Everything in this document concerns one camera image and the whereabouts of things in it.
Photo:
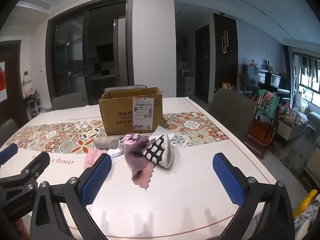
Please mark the red wall poster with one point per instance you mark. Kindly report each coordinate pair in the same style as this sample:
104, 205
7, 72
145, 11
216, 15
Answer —
2, 80

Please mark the grey sofa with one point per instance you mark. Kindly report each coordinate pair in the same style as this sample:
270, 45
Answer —
313, 155

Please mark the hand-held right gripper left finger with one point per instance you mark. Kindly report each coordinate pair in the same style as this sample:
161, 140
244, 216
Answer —
97, 177

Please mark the brown cardboard box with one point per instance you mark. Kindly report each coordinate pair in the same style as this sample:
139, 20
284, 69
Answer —
117, 115

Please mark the wooden high chair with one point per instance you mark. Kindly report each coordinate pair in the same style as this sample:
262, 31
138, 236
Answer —
260, 135

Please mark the white shoe rack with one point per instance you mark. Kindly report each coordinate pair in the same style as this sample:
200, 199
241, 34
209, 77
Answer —
32, 103

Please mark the dark sliding glass door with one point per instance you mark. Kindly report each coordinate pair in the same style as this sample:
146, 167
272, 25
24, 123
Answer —
72, 55

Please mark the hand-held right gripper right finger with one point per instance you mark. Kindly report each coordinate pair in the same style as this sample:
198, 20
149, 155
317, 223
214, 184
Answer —
228, 180

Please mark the balcony window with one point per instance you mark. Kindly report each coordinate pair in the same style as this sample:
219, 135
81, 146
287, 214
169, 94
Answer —
306, 92

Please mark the green patterned clothes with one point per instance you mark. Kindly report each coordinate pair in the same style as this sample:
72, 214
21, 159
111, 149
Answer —
268, 105

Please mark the black spotted fabric pouch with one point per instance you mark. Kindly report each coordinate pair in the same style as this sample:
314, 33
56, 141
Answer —
157, 151

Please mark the silver refrigerator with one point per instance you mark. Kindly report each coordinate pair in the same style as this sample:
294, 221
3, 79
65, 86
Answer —
120, 55

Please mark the dark entrance door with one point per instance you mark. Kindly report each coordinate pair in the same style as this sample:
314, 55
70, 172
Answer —
15, 105

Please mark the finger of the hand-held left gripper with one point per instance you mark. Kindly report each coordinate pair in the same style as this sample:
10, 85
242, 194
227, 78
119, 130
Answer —
38, 163
8, 153

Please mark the shelf with boxes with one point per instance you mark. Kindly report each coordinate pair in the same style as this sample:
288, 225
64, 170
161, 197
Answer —
186, 77

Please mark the dark display cabinet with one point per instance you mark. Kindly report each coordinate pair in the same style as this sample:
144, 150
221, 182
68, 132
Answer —
250, 77

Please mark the checkered cloth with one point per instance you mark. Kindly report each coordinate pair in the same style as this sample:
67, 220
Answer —
303, 222

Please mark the black piano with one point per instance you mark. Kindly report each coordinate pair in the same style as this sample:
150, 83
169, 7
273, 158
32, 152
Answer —
282, 85

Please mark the mauve cloth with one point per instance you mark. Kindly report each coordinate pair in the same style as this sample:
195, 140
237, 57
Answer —
135, 155

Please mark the yellow plastic toy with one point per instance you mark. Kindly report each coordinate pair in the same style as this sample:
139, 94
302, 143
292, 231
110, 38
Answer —
311, 197

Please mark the person's left hand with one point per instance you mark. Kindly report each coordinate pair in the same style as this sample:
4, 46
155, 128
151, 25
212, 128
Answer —
20, 227

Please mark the cluttered coffee table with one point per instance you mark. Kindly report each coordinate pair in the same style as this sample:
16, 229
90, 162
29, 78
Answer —
291, 125

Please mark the grey pouch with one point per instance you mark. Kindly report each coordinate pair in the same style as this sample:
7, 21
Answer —
106, 142

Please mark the dark slatted wall panel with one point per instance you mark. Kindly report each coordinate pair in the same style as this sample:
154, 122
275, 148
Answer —
232, 62

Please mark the white thin cloth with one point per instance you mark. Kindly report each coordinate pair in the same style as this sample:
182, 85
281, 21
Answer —
117, 155

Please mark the pink fuzzy cloth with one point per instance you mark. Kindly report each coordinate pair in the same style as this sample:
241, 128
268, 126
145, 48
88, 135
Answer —
90, 158

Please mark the white wall intercom panel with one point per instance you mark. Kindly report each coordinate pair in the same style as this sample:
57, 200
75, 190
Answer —
26, 76

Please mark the gold loop wall decor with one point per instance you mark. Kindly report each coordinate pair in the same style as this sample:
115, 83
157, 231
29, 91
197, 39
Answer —
225, 41

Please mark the pink cartoon tissue packet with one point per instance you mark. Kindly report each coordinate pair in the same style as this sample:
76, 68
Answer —
132, 137

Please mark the hanging dark clothes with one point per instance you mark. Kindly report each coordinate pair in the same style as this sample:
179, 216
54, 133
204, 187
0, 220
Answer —
311, 67

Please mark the grey dining chair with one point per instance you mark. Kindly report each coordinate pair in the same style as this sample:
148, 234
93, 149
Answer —
67, 101
125, 88
8, 128
232, 115

